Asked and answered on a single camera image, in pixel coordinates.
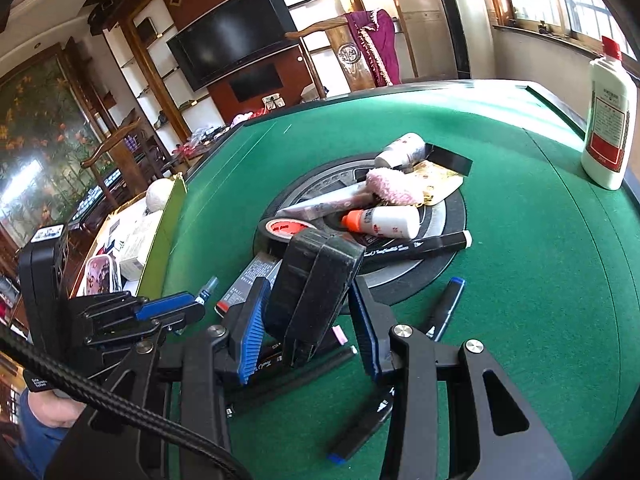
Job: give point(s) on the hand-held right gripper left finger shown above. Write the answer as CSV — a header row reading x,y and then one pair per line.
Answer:
x,y
252,340

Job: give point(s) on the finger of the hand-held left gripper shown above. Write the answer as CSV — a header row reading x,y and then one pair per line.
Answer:
x,y
165,306
175,320

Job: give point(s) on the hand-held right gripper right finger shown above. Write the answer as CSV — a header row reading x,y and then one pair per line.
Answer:
x,y
364,340

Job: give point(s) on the black marker pink ends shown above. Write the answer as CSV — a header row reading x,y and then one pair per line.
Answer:
x,y
339,336

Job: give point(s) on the clear pink case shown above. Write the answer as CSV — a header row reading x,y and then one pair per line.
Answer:
x,y
102,275

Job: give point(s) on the beige printed carton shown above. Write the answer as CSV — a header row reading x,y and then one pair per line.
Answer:
x,y
140,245

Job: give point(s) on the gold-rimmed shallow box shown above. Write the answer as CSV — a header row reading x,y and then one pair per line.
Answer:
x,y
165,240

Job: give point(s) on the black ribbed block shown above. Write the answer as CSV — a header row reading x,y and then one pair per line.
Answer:
x,y
310,285

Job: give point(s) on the black tape roll red core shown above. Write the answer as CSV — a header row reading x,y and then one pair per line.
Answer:
x,y
285,230

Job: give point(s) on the person's left forearm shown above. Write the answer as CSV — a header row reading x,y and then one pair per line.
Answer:
x,y
35,440

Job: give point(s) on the person's left hand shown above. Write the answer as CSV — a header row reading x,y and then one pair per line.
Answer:
x,y
55,410

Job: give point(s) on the red and black box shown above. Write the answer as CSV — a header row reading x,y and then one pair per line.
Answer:
x,y
245,285

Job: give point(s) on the black marker blue cap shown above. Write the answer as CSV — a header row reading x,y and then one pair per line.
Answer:
x,y
447,305
360,425

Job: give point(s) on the dark console lit buttons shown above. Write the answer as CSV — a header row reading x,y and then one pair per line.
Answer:
x,y
95,200

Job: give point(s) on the black marker pale cap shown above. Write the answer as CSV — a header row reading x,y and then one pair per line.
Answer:
x,y
425,247

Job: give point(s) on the white plush ball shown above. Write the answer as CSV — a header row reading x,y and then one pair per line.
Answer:
x,y
159,195

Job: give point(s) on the white glue bottle orange cap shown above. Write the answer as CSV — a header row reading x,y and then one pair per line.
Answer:
x,y
390,222

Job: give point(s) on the silver floral tube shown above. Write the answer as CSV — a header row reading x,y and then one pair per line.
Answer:
x,y
320,205

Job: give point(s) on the pink fluffy puff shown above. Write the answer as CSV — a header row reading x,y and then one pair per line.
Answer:
x,y
392,185

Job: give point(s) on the dark wooden armchair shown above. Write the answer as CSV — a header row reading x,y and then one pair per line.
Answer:
x,y
112,145

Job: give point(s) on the round table control panel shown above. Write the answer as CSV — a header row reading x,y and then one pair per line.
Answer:
x,y
320,177

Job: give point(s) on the yellow cartoon print case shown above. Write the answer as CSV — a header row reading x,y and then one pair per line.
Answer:
x,y
442,185

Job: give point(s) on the small white pill bottle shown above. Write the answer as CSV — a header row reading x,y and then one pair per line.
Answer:
x,y
395,152

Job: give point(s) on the purple plush toy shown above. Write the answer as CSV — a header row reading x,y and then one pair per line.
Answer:
x,y
240,120

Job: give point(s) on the carved wooden chair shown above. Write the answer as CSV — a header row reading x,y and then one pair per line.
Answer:
x,y
352,60

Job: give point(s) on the purple fringed cloth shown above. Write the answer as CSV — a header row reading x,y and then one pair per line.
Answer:
x,y
380,45

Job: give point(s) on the white bottle red label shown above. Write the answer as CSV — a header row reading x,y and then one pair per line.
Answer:
x,y
607,125

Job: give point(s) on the tall black column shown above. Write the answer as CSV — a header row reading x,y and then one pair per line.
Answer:
x,y
452,20

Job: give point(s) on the wooden framed window row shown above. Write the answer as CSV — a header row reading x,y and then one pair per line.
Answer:
x,y
575,0

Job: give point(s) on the floral wall painting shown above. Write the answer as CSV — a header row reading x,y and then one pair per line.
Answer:
x,y
40,135

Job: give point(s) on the white wall socket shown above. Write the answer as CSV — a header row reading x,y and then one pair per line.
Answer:
x,y
274,101

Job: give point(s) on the black wall panel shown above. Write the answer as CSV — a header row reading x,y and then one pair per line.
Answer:
x,y
256,82

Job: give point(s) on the wooden wall shelving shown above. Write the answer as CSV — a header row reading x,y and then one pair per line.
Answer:
x,y
150,60

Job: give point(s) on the black wall television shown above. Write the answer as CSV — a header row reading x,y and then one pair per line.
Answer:
x,y
230,35

